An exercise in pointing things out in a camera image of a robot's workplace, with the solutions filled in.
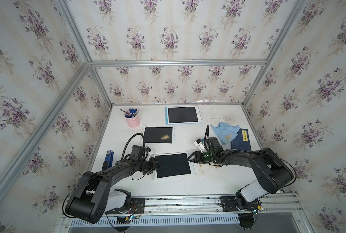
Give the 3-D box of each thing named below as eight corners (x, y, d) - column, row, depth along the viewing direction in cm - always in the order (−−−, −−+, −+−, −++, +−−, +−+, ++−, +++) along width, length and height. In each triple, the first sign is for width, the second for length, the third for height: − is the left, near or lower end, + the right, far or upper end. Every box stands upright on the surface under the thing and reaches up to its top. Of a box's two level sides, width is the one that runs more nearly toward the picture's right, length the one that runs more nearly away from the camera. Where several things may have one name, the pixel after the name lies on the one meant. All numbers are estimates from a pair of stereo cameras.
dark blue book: (230, 148, 97) (231, 147, 95) (229, 128, 108) (230, 126, 106) (249, 152, 95) (251, 150, 94) (246, 131, 106) (247, 129, 105)
